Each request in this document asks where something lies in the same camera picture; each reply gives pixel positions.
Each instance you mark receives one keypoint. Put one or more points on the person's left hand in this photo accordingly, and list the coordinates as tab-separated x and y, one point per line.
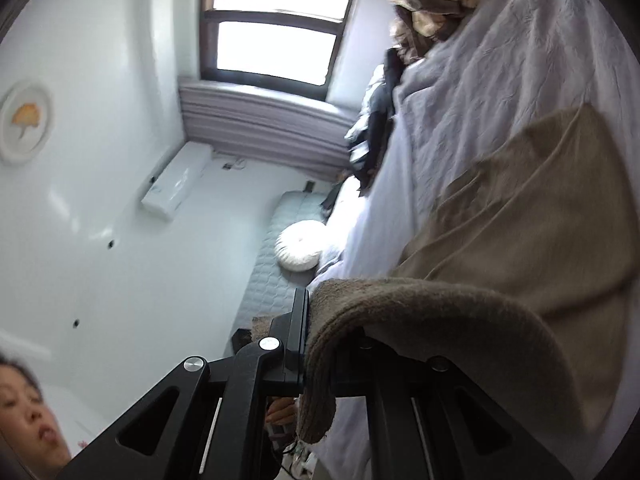
281	411

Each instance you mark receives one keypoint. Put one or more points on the round white pillow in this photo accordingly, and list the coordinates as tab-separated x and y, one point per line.
300	245

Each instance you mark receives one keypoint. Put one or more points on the lavender embossed blanket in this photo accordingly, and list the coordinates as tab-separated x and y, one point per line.
500	60

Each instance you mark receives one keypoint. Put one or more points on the person's head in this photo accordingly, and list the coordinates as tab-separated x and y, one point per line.
30	410

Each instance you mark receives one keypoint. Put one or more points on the grey pleated curtain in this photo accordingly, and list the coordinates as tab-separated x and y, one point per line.
260	120

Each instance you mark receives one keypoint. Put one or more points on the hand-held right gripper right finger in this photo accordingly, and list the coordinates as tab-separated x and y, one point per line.
390	385

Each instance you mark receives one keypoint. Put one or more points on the pile of dark clothes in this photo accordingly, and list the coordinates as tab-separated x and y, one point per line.
372	125

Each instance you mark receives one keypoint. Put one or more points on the black flat object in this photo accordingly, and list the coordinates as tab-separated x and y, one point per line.
331	202

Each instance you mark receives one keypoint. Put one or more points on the dark framed window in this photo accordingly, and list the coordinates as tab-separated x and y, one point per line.
275	50

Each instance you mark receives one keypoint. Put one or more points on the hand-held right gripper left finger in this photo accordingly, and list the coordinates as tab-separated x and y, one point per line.
300	330

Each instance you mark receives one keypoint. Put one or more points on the brown crumpled garment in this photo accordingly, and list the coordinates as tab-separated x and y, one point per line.
415	40

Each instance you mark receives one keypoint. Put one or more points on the brown knitted sweater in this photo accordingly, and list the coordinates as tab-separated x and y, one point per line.
525	235

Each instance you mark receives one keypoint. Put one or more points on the white air conditioner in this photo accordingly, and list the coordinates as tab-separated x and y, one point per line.
175	180

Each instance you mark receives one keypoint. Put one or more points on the grey quilted headboard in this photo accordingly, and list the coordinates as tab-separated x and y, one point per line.
270	270

